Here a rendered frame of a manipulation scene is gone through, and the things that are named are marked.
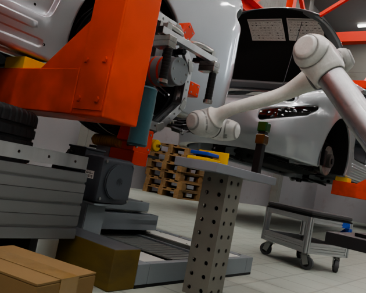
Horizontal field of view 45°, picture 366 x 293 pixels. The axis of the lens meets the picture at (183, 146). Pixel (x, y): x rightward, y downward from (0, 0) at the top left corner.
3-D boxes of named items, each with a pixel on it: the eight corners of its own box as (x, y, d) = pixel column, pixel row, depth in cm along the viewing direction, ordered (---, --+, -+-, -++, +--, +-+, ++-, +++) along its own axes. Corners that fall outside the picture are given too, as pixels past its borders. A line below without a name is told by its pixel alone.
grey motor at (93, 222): (58, 222, 199) (74, 145, 201) (123, 245, 173) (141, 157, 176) (22, 220, 185) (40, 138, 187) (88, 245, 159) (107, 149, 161)
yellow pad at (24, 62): (32, 78, 191) (35, 67, 191) (52, 78, 183) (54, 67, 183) (3, 68, 180) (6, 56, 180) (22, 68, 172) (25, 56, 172)
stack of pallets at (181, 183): (180, 195, 909) (189, 152, 915) (216, 203, 856) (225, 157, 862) (139, 189, 806) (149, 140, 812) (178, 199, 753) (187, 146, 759)
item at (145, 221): (107, 217, 247) (110, 200, 247) (155, 232, 225) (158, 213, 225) (29, 213, 207) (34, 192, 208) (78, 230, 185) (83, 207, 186)
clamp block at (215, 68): (203, 73, 217) (205, 63, 217) (218, 74, 211) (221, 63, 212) (197, 70, 213) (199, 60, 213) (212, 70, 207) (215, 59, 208)
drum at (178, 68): (152, 89, 218) (158, 61, 219) (186, 90, 205) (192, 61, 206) (133, 81, 207) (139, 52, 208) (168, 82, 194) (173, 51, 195)
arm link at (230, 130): (218, 118, 215) (203, 114, 205) (246, 121, 206) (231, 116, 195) (214, 140, 215) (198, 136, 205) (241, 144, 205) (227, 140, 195)
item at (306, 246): (256, 252, 285) (266, 200, 287) (298, 257, 302) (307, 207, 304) (303, 270, 247) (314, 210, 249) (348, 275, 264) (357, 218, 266)
